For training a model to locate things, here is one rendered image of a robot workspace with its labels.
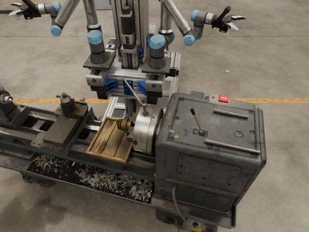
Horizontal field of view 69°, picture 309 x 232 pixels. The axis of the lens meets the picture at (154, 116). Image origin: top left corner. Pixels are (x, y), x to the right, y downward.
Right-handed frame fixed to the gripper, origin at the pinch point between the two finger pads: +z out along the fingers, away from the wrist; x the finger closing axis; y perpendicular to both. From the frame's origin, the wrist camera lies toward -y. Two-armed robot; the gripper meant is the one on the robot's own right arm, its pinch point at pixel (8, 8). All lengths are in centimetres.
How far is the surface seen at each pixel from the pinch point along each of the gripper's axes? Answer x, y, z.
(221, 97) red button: -95, 19, -130
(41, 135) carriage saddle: -73, 59, -4
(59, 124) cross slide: -71, 52, -20
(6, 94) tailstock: -41, 43, 17
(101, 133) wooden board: -81, 59, -49
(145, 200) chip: -130, 86, -73
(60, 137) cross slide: -84, 50, -21
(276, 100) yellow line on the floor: -16, 158, -289
